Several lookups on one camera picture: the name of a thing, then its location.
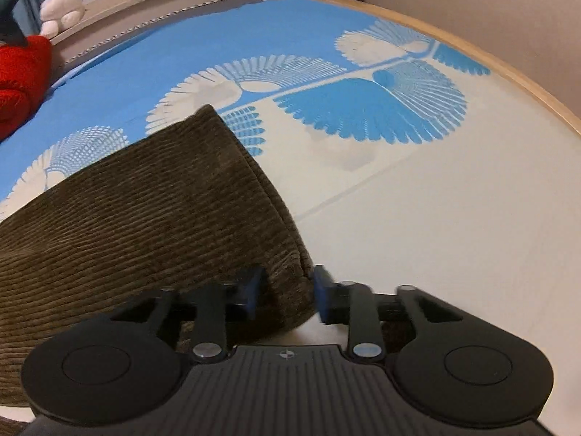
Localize red fleece blanket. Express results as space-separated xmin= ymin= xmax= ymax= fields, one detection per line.
xmin=0 ymin=35 xmax=53 ymax=142

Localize beige headboard shelf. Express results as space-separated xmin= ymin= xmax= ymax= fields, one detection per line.
xmin=49 ymin=0 xmax=300 ymax=62

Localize brown corduroy pants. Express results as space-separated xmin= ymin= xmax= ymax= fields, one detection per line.
xmin=0 ymin=104 xmax=316 ymax=436

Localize white plush toy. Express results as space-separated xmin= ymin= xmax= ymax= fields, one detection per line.
xmin=38 ymin=0 xmax=88 ymax=38

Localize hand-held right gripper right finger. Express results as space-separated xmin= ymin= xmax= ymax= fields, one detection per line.
xmin=312 ymin=264 xmax=469 ymax=365

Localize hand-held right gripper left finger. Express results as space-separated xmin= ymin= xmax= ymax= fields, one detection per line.
xmin=111 ymin=266 xmax=268 ymax=365

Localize blue and white printed bedsheet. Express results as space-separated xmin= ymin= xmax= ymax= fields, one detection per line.
xmin=0 ymin=0 xmax=581 ymax=436

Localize wooden bed frame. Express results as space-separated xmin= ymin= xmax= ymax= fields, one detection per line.
xmin=245 ymin=0 xmax=581 ymax=136

